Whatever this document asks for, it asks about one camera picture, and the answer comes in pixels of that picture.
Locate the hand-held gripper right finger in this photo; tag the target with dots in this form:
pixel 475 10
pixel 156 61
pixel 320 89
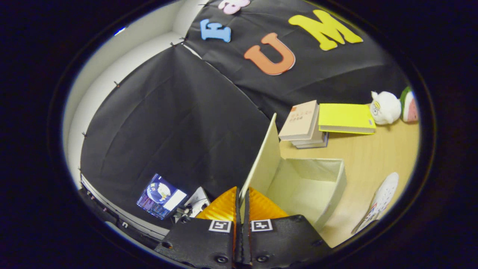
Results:
pixel 247 243

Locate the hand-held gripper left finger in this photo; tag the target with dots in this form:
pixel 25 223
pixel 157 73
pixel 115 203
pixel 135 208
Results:
pixel 237 243

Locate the beige fabric storage box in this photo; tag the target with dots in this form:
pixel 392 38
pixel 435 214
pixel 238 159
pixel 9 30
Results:
pixel 298 186

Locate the white canvas shoe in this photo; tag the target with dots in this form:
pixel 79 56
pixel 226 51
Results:
pixel 381 198

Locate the open laptop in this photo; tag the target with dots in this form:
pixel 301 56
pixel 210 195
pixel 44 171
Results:
pixel 158 196

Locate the white book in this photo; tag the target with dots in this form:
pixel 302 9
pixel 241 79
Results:
pixel 312 139

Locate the blue book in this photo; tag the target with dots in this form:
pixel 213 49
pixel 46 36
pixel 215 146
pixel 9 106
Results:
pixel 324 142

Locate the beige book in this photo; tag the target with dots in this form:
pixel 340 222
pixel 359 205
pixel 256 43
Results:
pixel 300 120

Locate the yellow book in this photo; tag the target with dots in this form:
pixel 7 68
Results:
pixel 345 116

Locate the white plush toy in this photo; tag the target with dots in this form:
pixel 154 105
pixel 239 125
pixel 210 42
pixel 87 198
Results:
pixel 386 108

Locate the watermelon slice plush toy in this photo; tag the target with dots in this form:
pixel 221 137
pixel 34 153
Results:
pixel 410 106

